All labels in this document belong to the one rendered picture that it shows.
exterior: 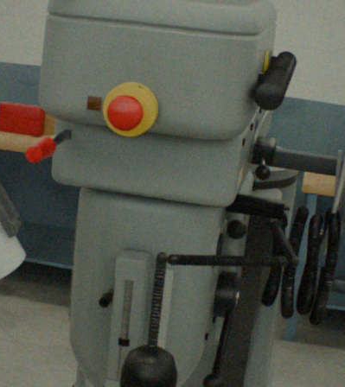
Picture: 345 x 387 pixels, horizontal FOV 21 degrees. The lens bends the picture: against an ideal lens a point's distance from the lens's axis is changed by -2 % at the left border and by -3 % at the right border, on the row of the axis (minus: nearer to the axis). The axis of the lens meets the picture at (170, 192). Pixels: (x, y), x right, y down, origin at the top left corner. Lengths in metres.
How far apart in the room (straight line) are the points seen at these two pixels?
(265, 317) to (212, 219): 0.56
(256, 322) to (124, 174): 0.64
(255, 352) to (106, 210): 0.63
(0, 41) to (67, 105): 4.75
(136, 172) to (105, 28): 0.21
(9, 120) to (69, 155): 4.05
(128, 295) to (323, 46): 4.34
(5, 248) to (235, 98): 0.31
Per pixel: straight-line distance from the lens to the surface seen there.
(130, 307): 1.23
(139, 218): 1.23
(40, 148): 1.06
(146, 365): 1.14
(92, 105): 1.07
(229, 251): 1.42
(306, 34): 5.46
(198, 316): 1.28
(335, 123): 5.51
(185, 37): 1.05
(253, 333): 1.76
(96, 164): 1.19
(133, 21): 1.06
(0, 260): 1.01
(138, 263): 1.20
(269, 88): 1.07
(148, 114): 1.04
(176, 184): 1.17
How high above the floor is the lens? 1.94
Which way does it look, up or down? 14 degrees down
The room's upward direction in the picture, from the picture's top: 6 degrees clockwise
